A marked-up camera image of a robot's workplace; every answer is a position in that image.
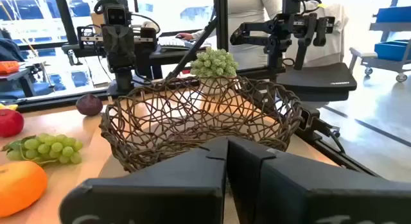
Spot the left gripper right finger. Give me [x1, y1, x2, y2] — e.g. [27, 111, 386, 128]
[227, 136, 411, 224]

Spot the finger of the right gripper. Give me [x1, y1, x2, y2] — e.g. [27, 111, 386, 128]
[118, 24, 136, 70]
[101, 24, 119, 70]

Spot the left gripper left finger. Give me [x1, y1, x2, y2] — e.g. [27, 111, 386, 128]
[58, 135, 229, 224]

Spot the single dark red onion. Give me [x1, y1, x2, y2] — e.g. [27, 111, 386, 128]
[75, 93, 104, 117]

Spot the dark woven wicker basket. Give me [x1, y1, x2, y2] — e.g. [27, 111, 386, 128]
[98, 75, 304, 173]

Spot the red apple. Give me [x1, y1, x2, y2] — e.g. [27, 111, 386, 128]
[0, 108, 25, 138]

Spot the orange fruit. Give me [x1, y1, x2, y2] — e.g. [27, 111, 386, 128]
[0, 160, 49, 218]

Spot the cardboard box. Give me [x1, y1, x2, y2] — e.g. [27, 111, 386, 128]
[90, 12, 105, 35]

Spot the white keyboard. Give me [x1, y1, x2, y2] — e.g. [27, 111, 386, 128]
[157, 36, 197, 52]

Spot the black desk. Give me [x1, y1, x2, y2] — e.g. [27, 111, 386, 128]
[60, 42, 209, 69]

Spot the round grey placemat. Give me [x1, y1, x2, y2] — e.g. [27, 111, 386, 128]
[76, 111, 338, 224]

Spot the person's hand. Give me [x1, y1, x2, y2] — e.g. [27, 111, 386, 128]
[175, 32, 195, 42]

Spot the small grey side table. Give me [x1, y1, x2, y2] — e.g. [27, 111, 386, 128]
[0, 68, 44, 98]

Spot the orange box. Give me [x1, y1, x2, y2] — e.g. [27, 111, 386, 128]
[0, 60, 21, 75]

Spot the green succulent potted plant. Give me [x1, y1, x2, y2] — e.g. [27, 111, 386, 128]
[189, 47, 240, 96]

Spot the person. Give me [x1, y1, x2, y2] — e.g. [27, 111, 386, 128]
[191, 0, 350, 70]

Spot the grey wheeled cart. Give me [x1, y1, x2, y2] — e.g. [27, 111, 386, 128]
[349, 0, 411, 83]

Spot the blue storage bin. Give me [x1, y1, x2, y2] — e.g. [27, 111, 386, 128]
[375, 5, 411, 24]
[374, 39, 411, 62]

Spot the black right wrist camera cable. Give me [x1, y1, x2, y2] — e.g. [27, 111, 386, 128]
[93, 0, 161, 35]

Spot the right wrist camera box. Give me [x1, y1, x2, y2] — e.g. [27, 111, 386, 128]
[103, 4, 128, 26]

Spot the black table-level camera mount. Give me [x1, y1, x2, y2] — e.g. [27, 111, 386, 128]
[297, 105, 342, 143]

